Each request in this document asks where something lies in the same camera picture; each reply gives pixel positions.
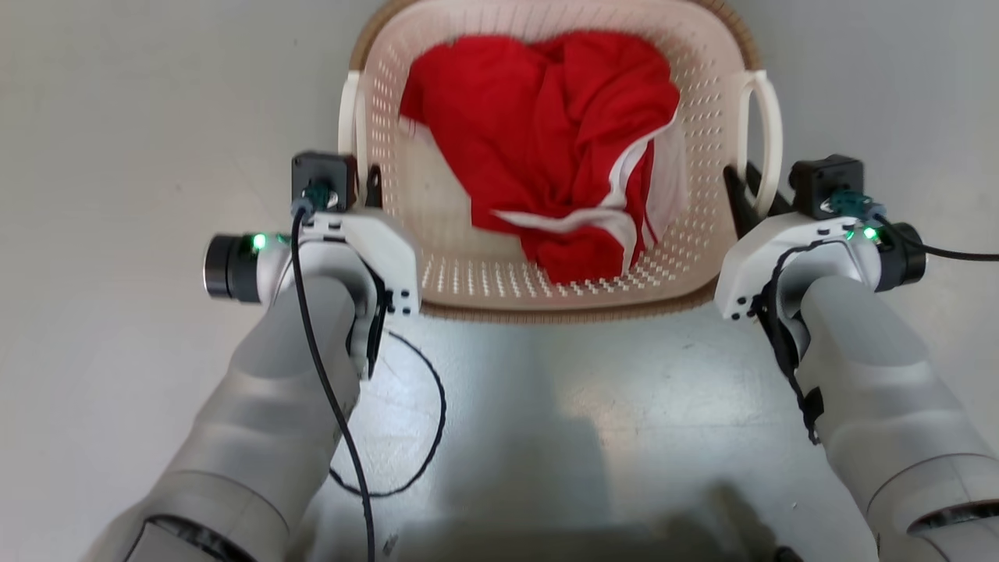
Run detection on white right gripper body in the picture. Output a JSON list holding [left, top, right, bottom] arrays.
[[714, 212, 883, 322]]

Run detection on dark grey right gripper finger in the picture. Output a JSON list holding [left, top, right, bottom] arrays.
[[722, 165, 761, 240], [745, 161, 794, 219]]

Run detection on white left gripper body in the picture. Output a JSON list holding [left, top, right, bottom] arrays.
[[300, 208, 423, 317]]

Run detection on beige perforated plastic laundry basket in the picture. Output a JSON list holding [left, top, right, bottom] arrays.
[[338, 0, 784, 325]]

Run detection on red garment with white trim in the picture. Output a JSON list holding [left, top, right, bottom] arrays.
[[400, 31, 681, 286]]

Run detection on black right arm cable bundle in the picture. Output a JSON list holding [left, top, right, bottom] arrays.
[[752, 239, 853, 446]]

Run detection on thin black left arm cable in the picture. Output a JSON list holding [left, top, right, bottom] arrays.
[[290, 199, 378, 562]]

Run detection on thin black right camera cable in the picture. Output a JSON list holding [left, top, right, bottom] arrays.
[[873, 205, 999, 263]]

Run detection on thin black looping cable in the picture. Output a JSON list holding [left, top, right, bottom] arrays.
[[328, 330, 448, 499]]

